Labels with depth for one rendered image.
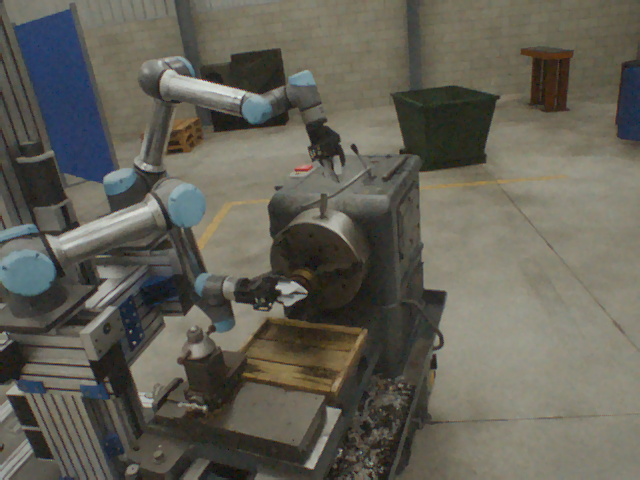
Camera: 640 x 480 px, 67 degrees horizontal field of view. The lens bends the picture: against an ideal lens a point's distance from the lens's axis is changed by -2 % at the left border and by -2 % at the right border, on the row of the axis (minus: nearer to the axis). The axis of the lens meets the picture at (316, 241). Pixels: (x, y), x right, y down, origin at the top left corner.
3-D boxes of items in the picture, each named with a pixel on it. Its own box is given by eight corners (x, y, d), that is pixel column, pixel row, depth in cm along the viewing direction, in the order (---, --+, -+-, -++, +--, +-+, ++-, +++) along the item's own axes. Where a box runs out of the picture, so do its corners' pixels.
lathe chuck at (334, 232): (279, 283, 176) (282, 202, 162) (363, 306, 167) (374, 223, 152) (268, 296, 169) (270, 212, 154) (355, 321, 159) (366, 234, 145)
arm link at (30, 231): (48, 259, 140) (32, 215, 135) (55, 273, 130) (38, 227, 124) (3, 273, 134) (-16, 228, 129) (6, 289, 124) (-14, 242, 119)
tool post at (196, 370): (206, 369, 124) (197, 337, 120) (231, 374, 121) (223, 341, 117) (189, 388, 118) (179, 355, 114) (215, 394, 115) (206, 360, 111)
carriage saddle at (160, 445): (192, 393, 140) (187, 377, 137) (345, 425, 122) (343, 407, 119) (120, 476, 115) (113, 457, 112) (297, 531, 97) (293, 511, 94)
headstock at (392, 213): (328, 232, 237) (319, 153, 222) (427, 237, 219) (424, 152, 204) (273, 294, 188) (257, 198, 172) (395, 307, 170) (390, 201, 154)
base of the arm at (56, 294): (-2, 317, 132) (-15, 285, 128) (37, 289, 145) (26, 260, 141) (43, 319, 128) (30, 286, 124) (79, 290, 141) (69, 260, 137)
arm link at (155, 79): (120, 59, 146) (267, 94, 136) (143, 56, 156) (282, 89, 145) (121, 97, 152) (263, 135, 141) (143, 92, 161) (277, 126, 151)
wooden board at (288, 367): (267, 325, 168) (265, 315, 167) (368, 339, 154) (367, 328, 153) (221, 381, 143) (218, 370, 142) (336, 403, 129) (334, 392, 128)
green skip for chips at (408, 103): (393, 153, 705) (389, 93, 671) (455, 144, 713) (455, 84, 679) (424, 178, 583) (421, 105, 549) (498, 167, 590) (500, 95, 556)
